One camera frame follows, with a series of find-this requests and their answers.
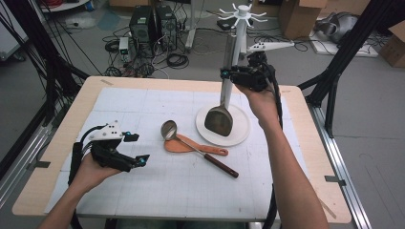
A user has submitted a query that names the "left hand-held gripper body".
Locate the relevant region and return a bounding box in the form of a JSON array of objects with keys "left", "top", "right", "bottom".
[{"left": 88, "top": 119, "right": 135, "bottom": 173}]

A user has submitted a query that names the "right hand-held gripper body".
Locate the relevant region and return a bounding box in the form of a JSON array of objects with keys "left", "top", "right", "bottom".
[{"left": 229, "top": 41, "right": 295, "bottom": 94}]

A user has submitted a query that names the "steel ladle with brown handle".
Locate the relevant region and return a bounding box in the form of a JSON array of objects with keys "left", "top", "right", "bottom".
[{"left": 160, "top": 119, "right": 240, "bottom": 178}]

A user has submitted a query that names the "orange wooden rice paddle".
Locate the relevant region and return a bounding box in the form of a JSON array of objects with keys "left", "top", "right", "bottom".
[{"left": 163, "top": 133, "right": 229, "bottom": 156}]

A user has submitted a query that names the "white utensil hook stand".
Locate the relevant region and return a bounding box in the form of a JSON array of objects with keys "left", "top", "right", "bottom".
[{"left": 195, "top": 3, "right": 268, "bottom": 148}]

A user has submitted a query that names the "person's left hand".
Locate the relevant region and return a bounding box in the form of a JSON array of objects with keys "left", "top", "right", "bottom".
[{"left": 75, "top": 154, "right": 122, "bottom": 194}]

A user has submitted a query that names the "person's right hand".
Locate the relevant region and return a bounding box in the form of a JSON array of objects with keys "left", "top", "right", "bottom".
[{"left": 235, "top": 83, "right": 284, "bottom": 130}]

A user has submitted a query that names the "white grid mat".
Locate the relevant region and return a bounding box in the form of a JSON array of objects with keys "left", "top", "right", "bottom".
[{"left": 44, "top": 87, "right": 323, "bottom": 222}]

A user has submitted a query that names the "white metal stand leg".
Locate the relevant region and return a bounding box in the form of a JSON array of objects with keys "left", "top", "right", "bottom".
[{"left": 184, "top": 0, "right": 199, "bottom": 51}]

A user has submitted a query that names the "large brown cardboard box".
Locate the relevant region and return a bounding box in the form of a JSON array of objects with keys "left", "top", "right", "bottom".
[{"left": 278, "top": 0, "right": 329, "bottom": 41}]

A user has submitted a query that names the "black computer tower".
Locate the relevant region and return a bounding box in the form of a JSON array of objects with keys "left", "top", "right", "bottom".
[
  {"left": 155, "top": 5, "right": 178, "bottom": 52},
  {"left": 128, "top": 5, "right": 157, "bottom": 44}
]

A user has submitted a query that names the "small white power unit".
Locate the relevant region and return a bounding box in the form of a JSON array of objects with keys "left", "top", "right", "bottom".
[{"left": 118, "top": 36, "right": 130, "bottom": 63}]

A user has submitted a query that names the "grey bag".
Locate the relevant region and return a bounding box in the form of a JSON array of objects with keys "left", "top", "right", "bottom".
[{"left": 314, "top": 11, "right": 361, "bottom": 44}]

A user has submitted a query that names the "white flat board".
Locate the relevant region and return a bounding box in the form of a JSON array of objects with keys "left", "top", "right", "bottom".
[{"left": 309, "top": 31, "right": 380, "bottom": 58}]

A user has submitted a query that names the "open brown cardboard box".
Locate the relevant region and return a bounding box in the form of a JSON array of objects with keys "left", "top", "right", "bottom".
[{"left": 378, "top": 20, "right": 405, "bottom": 69}]

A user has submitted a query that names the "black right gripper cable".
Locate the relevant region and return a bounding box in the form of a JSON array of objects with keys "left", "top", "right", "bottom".
[{"left": 261, "top": 62, "right": 285, "bottom": 229}]

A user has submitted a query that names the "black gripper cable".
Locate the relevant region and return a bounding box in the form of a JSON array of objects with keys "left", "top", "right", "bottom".
[
  {"left": 67, "top": 124, "right": 107, "bottom": 229},
  {"left": 261, "top": 62, "right": 285, "bottom": 229}
]

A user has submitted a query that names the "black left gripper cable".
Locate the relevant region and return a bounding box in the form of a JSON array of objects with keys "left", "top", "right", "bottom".
[{"left": 67, "top": 124, "right": 107, "bottom": 229}]

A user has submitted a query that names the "coiled black cable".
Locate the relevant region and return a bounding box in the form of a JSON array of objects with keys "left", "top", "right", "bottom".
[{"left": 166, "top": 52, "right": 190, "bottom": 70}]

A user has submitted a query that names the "aluminium rail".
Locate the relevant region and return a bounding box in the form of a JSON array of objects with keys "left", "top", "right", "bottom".
[
  {"left": 307, "top": 104, "right": 372, "bottom": 229},
  {"left": 0, "top": 123, "right": 53, "bottom": 208}
]

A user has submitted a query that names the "black metal frame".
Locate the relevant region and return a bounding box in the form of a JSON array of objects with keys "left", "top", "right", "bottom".
[
  {"left": 297, "top": 0, "right": 405, "bottom": 138},
  {"left": 0, "top": 0, "right": 91, "bottom": 128}
]

